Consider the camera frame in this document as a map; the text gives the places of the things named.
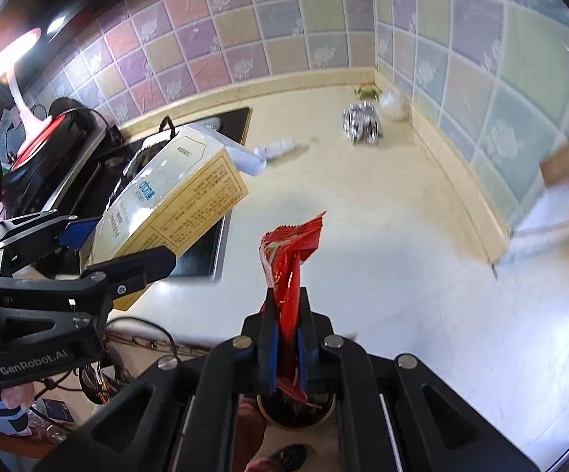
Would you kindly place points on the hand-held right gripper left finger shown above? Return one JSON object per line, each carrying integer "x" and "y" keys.
{"x": 269, "y": 354}

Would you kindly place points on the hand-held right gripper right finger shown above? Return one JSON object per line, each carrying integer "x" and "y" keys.
{"x": 304, "y": 354}

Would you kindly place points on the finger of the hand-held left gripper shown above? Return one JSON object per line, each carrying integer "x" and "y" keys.
{"x": 75, "y": 233}
{"x": 132, "y": 268}

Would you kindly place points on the dark round trash bin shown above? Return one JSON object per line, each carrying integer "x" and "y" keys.
{"x": 294, "y": 408}

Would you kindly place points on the yellow white carton box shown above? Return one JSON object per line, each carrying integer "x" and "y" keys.
{"x": 181, "y": 191}

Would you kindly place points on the red snack wrapper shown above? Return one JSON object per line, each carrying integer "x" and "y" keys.
{"x": 289, "y": 255}

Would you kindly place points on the person's left hand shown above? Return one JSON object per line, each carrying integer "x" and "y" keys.
{"x": 16, "y": 394}

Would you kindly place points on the small dark blue box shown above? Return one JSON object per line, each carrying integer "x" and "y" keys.
{"x": 58, "y": 410}

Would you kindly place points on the person's shoe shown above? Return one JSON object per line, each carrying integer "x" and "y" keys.
{"x": 284, "y": 455}

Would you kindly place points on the red black round appliance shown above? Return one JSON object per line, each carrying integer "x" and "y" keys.
{"x": 63, "y": 123}

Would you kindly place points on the pink gooseneck lamp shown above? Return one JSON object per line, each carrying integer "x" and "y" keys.
{"x": 24, "y": 108}

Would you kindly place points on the black pan support grate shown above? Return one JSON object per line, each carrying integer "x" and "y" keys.
{"x": 168, "y": 125}

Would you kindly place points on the black glass gas stove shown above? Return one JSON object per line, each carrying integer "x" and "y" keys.
{"x": 233, "y": 123}

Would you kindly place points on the white squeeze tube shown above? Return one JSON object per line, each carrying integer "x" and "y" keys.
{"x": 279, "y": 149}

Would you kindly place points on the crumpled silver foil wrapper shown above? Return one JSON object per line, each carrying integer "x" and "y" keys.
{"x": 360, "y": 125}

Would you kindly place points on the clear plastic bag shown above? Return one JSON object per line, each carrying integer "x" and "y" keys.
{"x": 393, "y": 103}

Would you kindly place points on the green red crumpled wrapper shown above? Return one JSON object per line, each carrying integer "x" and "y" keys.
{"x": 368, "y": 90}

